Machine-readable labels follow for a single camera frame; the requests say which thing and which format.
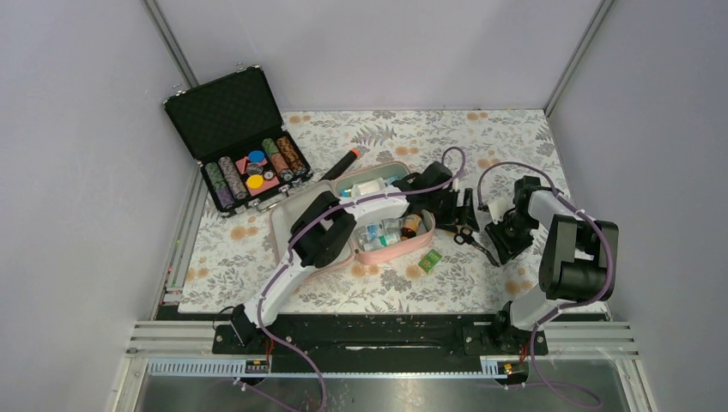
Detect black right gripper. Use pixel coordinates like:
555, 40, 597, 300
484, 213, 539, 265

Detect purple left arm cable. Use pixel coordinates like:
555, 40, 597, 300
233, 146, 468, 412

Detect black orange-tipped thermometer pen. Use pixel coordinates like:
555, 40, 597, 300
319, 148, 360, 181

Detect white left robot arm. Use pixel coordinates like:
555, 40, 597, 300
229, 161, 464, 353

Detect black handled scissors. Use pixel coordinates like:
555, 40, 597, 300
453, 227, 500, 267

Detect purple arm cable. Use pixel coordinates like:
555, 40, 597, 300
233, 146, 468, 412
476, 161, 618, 410

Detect pink medicine kit bag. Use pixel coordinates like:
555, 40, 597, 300
270, 161, 436, 279

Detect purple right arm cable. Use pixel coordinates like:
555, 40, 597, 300
476, 161, 618, 410

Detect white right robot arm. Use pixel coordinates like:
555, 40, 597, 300
480, 176, 619, 354

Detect black poker chip case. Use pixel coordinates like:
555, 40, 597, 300
162, 65, 313, 217

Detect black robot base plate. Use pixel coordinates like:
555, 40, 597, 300
212, 314, 549, 373

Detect small green box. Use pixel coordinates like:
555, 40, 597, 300
418, 249, 443, 273

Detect small white medicine bottle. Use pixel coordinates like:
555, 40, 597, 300
363, 233, 401, 252

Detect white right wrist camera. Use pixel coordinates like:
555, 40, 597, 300
487, 197, 512, 224

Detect brown bottle orange cap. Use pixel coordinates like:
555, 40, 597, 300
401, 213, 423, 239

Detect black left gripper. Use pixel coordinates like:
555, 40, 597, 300
423, 187, 476, 233

